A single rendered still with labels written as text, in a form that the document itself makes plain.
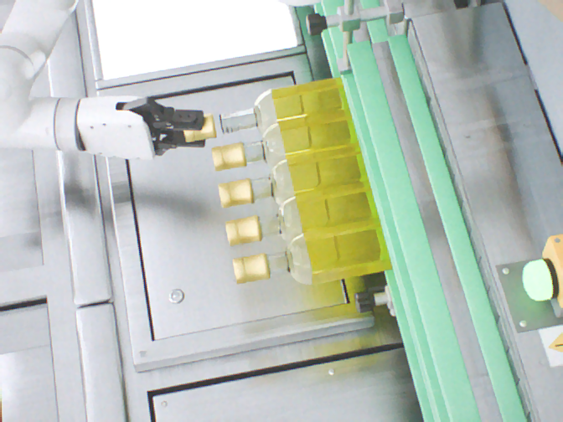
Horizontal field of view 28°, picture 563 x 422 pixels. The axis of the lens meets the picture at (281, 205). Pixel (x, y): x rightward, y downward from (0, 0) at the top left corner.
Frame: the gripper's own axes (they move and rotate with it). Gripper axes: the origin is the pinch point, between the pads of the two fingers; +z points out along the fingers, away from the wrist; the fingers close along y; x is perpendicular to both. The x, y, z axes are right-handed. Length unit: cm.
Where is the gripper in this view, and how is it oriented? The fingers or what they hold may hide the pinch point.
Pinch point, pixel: (190, 128)
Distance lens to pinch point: 157.3
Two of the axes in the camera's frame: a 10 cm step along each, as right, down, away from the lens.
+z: 10.0, 0.4, -0.6
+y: -0.4, -4.9, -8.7
